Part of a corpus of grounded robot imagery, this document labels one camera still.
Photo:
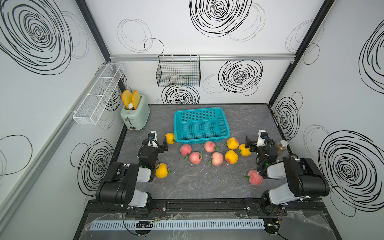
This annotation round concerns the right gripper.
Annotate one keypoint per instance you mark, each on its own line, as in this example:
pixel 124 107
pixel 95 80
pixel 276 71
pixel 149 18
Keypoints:
pixel 249 142

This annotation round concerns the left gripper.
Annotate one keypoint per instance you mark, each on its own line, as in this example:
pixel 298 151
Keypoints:
pixel 160 149

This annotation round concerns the pink peach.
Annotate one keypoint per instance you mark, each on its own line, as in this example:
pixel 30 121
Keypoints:
pixel 186 150
pixel 216 159
pixel 210 147
pixel 254 178
pixel 194 157

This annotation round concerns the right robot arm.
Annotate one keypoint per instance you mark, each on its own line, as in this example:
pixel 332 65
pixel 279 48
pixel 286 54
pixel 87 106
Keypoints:
pixel 303 178

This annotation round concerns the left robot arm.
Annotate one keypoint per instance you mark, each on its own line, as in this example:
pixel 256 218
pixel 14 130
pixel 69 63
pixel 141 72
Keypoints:
pixel 118 187

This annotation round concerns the teal plastic basket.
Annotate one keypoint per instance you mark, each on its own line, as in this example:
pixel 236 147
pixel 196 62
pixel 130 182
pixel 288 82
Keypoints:
pixel 197 126

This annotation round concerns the yellow peach with red blush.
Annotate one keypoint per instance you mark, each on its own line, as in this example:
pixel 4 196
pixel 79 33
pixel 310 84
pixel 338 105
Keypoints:
pixel 232 143

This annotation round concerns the mint green toaster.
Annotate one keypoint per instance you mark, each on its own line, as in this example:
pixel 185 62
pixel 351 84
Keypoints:
pixel 136 119

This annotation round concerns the brown spice jar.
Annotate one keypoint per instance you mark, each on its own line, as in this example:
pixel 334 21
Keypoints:
pixel 281 146

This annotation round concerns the right yellow toast slice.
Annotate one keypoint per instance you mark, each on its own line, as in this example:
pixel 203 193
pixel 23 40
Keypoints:
pixel 136 99

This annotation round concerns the yellow toast slice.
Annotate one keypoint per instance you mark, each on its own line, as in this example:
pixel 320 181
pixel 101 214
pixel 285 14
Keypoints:
pixel 136 99
pixel 127 99

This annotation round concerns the left yellow toast slice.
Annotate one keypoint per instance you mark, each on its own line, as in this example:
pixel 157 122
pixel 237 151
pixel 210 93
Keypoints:
pixel 127 99

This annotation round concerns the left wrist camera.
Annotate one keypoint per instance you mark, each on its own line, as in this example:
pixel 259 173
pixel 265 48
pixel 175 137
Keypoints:
pixel 153 139

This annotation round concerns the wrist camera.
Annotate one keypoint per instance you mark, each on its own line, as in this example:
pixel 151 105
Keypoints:
pixel 153 139
pixel 262 137

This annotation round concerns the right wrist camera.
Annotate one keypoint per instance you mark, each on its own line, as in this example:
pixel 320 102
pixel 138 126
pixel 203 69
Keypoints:
pixel 262 137

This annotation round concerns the black wire wall basket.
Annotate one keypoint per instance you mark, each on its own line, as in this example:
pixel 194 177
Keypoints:
pixel 179 69

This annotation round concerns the white wire wall shelf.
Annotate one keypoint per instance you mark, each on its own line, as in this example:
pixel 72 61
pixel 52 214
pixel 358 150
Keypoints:
pixel 92 107

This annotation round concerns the white slotted cable duct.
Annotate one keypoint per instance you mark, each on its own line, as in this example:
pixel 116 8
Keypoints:
pixel 216 224

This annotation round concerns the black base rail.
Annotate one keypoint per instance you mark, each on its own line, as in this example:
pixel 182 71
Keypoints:
pixel 251 207

